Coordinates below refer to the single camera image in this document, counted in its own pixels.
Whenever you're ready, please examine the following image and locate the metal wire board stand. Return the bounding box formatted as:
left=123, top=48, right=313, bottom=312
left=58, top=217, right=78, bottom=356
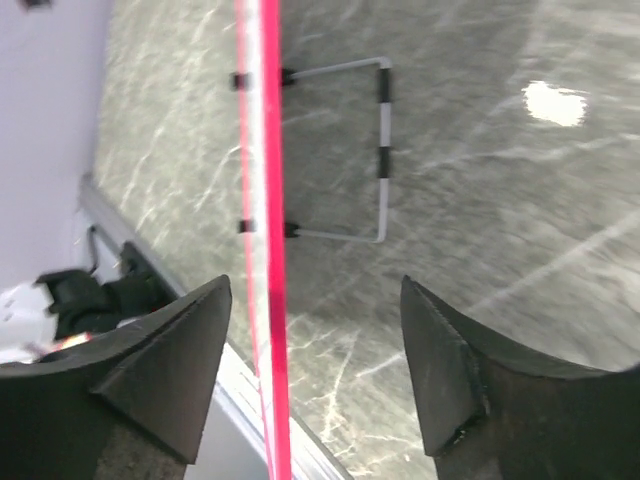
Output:
left=281, top=56, right=392, bottom=244

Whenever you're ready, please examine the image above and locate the white board with pink frame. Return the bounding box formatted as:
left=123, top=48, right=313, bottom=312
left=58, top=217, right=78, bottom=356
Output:
left=236, top=1, right=293, bottom=479

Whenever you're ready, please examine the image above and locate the black board stand foot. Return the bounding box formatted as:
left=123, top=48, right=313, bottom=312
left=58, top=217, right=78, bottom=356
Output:
left=230, top=72, right=251, bottom=91
left=238, top=219, right=256, bottom=234

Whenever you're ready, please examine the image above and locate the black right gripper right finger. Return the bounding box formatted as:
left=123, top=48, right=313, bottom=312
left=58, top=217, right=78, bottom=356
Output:
left=400, top=278, right=639, bottom=479

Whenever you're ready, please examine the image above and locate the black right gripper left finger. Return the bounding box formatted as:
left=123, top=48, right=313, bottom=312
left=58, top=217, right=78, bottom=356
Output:
left=1, top=300, right=209, bottom=480

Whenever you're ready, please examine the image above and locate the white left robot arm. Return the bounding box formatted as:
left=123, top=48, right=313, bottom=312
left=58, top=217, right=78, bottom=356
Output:
left=1, top=242, right=177, bottom=365

